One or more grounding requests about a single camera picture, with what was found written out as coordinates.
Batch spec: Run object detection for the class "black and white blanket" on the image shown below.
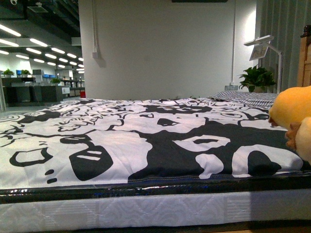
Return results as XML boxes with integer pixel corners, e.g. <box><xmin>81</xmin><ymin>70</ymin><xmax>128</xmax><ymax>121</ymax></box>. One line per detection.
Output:
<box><xmin>0</xmin><ymin>98</ymin><xmax>311</xmax><ymax>189</ymax></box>

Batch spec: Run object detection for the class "green potted plant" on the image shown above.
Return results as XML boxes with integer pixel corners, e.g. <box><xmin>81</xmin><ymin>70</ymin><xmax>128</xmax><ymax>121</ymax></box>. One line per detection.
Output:
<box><xmin>239</xmin><ymin>66</ymin><xmax>276</xmax><ymax>93</ymax></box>

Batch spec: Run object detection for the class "checkered black white pillow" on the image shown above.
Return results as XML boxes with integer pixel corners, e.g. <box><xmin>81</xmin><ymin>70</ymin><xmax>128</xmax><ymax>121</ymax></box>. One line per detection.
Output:
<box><xmin>209</xmin><ymin>91</ymin><xmax>277</xmax><ymax>110</ymax></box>

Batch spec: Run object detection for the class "white desk lamp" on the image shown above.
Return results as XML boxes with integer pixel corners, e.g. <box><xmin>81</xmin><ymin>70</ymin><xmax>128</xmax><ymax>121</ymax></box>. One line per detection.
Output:
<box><xmin>243</xmin><ymin>35</ymin><xmax>283</xmax><ymax>94</ymax></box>

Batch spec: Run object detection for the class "orange plush toy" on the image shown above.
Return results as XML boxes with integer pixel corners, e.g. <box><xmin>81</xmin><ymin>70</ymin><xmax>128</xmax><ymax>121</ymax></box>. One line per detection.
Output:
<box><xmin>269</xmin><ymin>86</ymin><xmax>311</xmax><ymax>162</ymax></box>

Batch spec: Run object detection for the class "white quilted mattress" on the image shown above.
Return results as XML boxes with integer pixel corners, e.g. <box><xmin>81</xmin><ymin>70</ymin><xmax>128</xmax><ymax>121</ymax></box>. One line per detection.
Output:
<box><xmin>0</xmin><ymin>188</ymin><xmax>311</xmax><ymax>233</ymax></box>

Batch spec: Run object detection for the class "wall power outlet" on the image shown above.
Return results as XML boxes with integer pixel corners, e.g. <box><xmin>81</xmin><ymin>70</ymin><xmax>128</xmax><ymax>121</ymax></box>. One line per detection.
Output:
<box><xmin>225</xmin><ymin>85</ymin><xmax>239</xmax><ymax>91</ymax></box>

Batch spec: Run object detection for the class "white wall switch box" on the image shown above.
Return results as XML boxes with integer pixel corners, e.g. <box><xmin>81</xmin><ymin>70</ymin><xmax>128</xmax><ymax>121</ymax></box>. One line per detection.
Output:
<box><xmin>92</xmin><ymin>52</ymin><xmax>99</xmax><ymax>59</ymax></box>

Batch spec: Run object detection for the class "wooden headboard post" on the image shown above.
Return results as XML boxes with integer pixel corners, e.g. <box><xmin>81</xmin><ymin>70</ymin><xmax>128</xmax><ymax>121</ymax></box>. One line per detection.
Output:
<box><xmin>297</xmin><ymin>25</ymin><xmax>311</xmax><ymax>87</ymax></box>

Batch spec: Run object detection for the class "wooden bed frame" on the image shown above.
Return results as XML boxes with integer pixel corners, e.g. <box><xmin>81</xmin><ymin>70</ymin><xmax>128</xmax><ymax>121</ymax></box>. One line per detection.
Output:
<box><xmin>248</xmin><ymin>226</ymin><xmax>311</xmax><ymax>233</ymax></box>

